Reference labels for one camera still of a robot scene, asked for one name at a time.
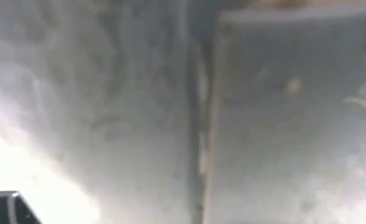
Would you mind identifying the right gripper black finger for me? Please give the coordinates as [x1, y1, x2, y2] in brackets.
[0, 190, 43, 224]

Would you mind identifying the stainless steel toaster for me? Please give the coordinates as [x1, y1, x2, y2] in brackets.
[0, 0, 366, 224]

